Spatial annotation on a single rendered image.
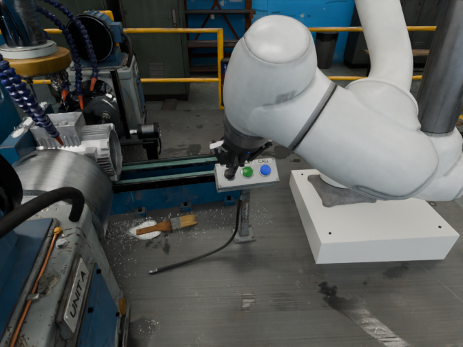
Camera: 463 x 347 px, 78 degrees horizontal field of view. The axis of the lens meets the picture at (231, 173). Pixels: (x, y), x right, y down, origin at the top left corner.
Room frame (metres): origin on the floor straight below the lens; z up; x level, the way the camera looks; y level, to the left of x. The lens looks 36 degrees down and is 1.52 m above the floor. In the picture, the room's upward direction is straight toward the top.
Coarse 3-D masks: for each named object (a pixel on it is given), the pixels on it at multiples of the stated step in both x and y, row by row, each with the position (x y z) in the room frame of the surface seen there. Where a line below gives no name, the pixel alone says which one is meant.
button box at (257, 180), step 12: (216, 168) 0.64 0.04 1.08; (228, 168) 0.64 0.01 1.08; (240, 168) 0.64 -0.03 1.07; (252, 168) 0.64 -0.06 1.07; (276, 168) 0.65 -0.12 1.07; (216, 180) 0.62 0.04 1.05; (228, 180) 0.61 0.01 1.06; (240, 180) 0.61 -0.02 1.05; (252, 180) 0.62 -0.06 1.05; (264, 180) 0.62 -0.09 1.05; (276, 180) 0.62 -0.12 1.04
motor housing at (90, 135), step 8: (88, 128) 0.81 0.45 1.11; (96, 128) 0.81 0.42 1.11; (104, 128) 0.81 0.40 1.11; (80, 136) 0.77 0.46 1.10; (88, 136) 0.78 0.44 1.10; (96, 136) 0.78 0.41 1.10; (104, 136) 0.78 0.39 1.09; (112, 136) 0.89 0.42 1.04; (88, 144) 0.76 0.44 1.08; (96, 144) 0.77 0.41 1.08; (112, 144) 0.89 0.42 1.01; (80, 152) 0.74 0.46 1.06; (104, 152) 0.75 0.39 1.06; (112, 152) 0.88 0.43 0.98; (120, 152) 0.88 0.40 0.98; (96, 160) 0.73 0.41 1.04; (104, 160) 0.74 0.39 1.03; (112, 160) 0.86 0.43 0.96; (120, 160) 0.86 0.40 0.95; (104, 168) 0.73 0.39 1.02; (112, 168) 0.74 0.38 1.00; (120, 168) 0.83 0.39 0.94; (120, 176) 0.80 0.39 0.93
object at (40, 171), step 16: (16, 160) 0.57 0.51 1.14; (32, 160) 0.54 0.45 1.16; (48, 160) 0.54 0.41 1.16; (64, 160) 0.56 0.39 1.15; (80, 160) 0.58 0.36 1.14; (32, 176) 0.48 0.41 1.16; (48, 176) 0.49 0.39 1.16; (64, 176) 0.50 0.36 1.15; (80, 176) 0.53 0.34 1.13; (96, 176) 0.57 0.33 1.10; (32, 192) 0.44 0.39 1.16; (96, 192) 0.52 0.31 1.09; (112, 192) 0.60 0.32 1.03; (96, 208) 0.48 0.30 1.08; (96, 224) 0.45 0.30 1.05
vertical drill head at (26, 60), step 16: (0, 0) 0.75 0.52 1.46; (16, 0) 0.77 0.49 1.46; (32, 0) 0.82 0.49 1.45; (0, 16) 0.75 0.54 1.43; (16, 16) 0.76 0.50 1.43; (32, 16) 0.79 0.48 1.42; (16, 32) 0.75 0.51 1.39; (32, 32) 0.77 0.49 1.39; (0, 48) 0.75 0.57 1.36; (16, 48) 0.75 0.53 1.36; (32, 48) 0.75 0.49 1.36; (48, 48) 0.78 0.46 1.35; (64, 48) 0.85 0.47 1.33; (16, 64) 0.71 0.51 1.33; (32, 64) 0.72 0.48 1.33; (48, 64) 0.74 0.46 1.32; (64, 64) 0.78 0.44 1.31; (64, 80) 0.84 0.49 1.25
